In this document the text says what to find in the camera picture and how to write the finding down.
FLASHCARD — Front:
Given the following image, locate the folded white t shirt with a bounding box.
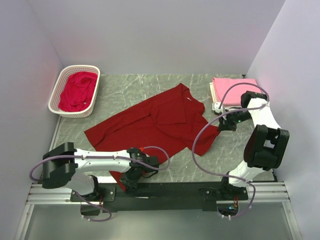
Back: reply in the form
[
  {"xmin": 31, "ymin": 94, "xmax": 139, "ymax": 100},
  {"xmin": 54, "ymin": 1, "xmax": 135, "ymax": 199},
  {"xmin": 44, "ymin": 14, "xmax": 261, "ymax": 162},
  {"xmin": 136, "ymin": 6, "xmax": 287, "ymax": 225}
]
[{"xmin": 209, "ymin": 82, "xmax": 218, "ymax": 103}]

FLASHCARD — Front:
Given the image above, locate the purple cable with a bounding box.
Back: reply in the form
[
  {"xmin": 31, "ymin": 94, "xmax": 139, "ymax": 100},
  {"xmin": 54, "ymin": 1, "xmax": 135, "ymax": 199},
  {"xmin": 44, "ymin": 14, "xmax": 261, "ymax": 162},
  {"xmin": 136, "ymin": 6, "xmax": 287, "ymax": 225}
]
[
  {"xmin": 29, "ymin": 146, "xmax": 171, "ymax": 222},
  {"xmin": 191, "ymin": 82, "xmax": 256, "ymax": 220}
]

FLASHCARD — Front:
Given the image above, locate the dark red t shirt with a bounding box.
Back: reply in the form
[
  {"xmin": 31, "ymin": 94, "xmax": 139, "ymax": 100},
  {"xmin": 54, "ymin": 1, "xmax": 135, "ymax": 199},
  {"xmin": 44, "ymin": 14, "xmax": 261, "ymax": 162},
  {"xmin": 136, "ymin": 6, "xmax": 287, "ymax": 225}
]
[{"xmin": 83, "ymin": 83, "xmax": 222, "ymax": 193}]

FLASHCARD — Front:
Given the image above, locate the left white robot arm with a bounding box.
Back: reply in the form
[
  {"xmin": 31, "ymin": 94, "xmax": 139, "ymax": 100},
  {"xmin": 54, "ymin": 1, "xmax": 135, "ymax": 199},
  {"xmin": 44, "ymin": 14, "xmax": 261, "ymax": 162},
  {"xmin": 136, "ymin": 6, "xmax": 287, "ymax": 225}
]
[{"xmin": 42, "ymin": 142, "xmax": 160, "ymax": 201}]

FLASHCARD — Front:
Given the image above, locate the crimson t shirt in basket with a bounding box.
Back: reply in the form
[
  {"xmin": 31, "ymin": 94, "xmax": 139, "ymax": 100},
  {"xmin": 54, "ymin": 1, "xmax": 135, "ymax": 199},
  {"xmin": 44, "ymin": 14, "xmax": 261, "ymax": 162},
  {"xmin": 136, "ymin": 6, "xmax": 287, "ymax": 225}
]
[{"xmin": 58, "ymin": 71, "xmax": 98, "ymax": 112}]

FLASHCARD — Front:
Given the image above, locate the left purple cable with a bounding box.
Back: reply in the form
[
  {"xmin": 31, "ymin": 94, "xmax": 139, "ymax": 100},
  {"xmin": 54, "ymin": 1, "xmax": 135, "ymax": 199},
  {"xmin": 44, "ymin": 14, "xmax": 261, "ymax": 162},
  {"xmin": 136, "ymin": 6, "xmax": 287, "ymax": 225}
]
[{"xmin": 29, "ymin": 146, "xmax": 171, "ymax": 222}]

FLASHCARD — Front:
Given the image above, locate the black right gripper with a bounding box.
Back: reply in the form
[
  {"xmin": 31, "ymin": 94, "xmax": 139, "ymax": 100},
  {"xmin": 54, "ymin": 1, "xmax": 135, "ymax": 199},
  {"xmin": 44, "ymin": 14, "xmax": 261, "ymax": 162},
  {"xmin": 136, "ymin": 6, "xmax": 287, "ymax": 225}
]
[{"xmin": 217, "ymin": 108, "xmax": 252, "ymax": 132}]

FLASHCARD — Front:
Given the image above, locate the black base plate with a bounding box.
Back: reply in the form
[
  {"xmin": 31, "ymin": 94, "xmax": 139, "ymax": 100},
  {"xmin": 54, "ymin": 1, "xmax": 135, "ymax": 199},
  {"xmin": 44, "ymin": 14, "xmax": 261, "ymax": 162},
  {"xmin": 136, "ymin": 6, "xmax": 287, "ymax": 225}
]
[{"xmin": 69, "ymin": 181, "xmax": 250, "ymax": 216}]

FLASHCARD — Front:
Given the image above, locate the folded pink t shirt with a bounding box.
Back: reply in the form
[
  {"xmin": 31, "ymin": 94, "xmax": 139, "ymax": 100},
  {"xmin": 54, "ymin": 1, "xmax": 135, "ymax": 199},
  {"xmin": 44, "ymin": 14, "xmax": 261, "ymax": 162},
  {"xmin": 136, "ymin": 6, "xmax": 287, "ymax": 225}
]
[{"xmin": 212, "ymin": 77, "xmax": 261, "ymax": 106}]

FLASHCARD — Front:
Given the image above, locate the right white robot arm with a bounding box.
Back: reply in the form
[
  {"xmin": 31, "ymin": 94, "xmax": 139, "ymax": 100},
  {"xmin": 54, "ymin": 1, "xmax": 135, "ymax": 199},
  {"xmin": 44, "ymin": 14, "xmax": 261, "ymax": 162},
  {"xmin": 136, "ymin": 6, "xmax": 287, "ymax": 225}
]
[{"xmin": 218, "ymin": 91, "xmax": 290, "ymax": 200}]

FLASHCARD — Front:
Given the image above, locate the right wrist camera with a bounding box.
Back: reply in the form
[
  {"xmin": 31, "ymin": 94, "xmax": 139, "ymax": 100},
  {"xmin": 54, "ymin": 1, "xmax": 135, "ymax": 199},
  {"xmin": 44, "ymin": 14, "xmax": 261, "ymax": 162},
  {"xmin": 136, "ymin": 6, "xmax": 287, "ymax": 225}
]
[{"xmin": 211, "ymin": 102, "xmax": 226, "ymax": 116}]

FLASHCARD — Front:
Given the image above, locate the aluminium rail frame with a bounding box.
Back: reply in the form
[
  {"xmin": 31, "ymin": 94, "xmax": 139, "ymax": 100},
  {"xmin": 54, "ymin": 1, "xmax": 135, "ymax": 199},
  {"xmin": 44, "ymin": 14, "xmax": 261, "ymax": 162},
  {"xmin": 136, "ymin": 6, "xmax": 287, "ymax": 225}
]
[{"xmin": 26, "ymin": 182, "xmax": 291, "ymax": 205}]

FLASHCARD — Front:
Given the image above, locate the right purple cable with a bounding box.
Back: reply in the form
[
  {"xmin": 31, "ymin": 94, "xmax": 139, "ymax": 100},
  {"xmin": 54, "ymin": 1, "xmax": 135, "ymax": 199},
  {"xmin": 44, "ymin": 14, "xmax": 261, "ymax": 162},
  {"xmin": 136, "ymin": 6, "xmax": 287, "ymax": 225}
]
[{"xmin": 191, "ymin": 82, "xmax": 256, "ymax": 220}]

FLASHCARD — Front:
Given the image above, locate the white plastic laundry basket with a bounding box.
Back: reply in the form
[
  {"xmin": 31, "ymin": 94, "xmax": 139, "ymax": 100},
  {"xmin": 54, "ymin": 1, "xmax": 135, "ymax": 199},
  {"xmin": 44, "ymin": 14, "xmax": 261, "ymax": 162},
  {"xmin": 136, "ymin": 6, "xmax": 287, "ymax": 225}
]
[{"xmin": 48, "ymin": 64, "xmax": 101, "ymax": 119}]

